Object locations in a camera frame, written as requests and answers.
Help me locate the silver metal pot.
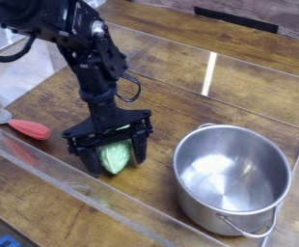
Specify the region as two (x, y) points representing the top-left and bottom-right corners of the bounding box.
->
(172, 123), (292, 238)

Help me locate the clear acrylic barrier panel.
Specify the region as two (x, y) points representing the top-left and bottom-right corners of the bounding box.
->
(0, 129), (228, 247)

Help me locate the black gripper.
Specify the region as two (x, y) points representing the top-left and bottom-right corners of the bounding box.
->
(62, 95), (152, 177)

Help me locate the red handled metal spatula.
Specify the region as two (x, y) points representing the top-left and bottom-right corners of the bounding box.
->
(0, 109), (52, 140)

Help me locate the green bitter gourd toy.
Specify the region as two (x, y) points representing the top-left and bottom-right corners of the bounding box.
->
(98, 139), (131, 175)

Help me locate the blue object at corner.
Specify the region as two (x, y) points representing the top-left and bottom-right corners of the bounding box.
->
(0, 234), (22, 247)

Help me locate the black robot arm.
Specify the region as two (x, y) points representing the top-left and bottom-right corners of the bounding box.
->
(0, 0), (152, 176)

